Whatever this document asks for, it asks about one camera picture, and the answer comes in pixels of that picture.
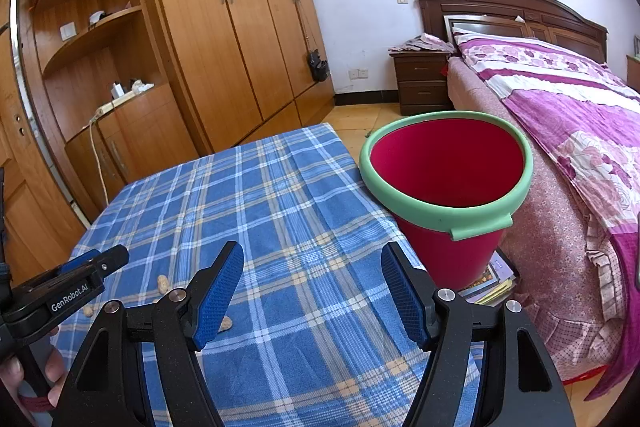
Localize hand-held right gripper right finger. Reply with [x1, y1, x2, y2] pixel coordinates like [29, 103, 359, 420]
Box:
[380, 241, 577, 427]

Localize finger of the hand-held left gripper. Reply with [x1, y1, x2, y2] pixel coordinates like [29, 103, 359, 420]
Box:
[60, 250, 101, 276]
[75, 244, 130, 281]

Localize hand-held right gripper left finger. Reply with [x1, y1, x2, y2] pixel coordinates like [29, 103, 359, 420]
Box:
[51, 241, 246, 427]

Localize red bucket with green rim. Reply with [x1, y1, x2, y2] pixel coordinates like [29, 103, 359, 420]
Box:
[360, 111, 533, 290]

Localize person's left hand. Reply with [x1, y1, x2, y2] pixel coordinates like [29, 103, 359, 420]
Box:
[0, 326, 67, 427]

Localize wooden door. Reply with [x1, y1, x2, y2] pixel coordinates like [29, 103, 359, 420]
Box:
[0, 27, 88, 288]

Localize stack of books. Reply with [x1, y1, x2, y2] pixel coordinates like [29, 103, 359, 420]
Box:
[457, 247, 521, 308]

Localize blue plaid tablecloth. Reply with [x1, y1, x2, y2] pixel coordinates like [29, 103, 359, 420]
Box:
[67, 123, 483, 427]

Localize wooden shelf cabinet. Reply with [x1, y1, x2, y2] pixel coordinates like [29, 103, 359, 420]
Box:
[15, 0, 211, 218]

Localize white power strip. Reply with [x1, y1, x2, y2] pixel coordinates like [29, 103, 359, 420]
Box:
[90, 89, 156, 122]

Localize bed with purple floral bedding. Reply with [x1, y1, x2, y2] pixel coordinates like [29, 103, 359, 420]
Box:
[452, 32, 640, 400]

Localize folded pink clothes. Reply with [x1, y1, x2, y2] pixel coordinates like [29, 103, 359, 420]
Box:
[389, 33, 456, 55]

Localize wooden wardrobe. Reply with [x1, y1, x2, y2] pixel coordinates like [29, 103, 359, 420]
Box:
[145, 0, 336, 152]

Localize silver framed board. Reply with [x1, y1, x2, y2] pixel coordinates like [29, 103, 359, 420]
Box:
[444, 13, 523, 45]

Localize dark wooden headboard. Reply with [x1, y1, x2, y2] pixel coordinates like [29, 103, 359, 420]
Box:
[416, 0, 608, 65]

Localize white power cable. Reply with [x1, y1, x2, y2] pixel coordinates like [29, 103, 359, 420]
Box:
[89, 117, 108, 208]

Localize black hanging camera bag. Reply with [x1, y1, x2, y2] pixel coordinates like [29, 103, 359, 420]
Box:
[292, 0, 329, 82]

